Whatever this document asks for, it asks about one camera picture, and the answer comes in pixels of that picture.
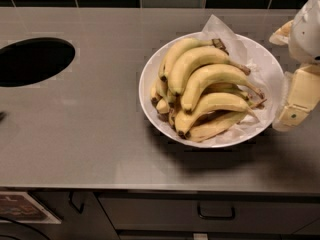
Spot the dark oval countertop hole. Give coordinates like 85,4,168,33
0,37,76,87

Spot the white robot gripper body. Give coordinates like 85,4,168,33
288,0,320,64

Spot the white round bowl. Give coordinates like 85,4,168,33
138,31,285,149

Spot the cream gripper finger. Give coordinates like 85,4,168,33
272,64,320,132
269,20,293,46

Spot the hidden middle yellow banana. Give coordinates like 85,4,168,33
204,83,252,100

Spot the washing machine label panel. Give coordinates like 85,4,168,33
0,191,62,224

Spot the grey drawer front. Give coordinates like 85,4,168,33
101,198,320,234

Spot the grey cabinet door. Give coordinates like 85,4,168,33
32,191,119,240

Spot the black cabinet door handle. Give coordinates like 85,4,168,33
68,191,85,214

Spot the white paper liner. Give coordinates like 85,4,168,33
156,14,285,147

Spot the black drawer handle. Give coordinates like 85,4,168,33
197,202,236,221

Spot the small left yellow banana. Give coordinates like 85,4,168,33
150,78,176,114

